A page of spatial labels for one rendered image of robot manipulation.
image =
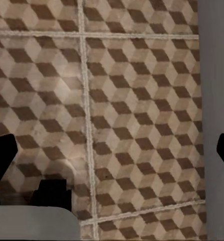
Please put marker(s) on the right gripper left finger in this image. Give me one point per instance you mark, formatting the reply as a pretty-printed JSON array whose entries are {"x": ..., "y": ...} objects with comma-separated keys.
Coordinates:
[{"x": 8, "y": 150}]

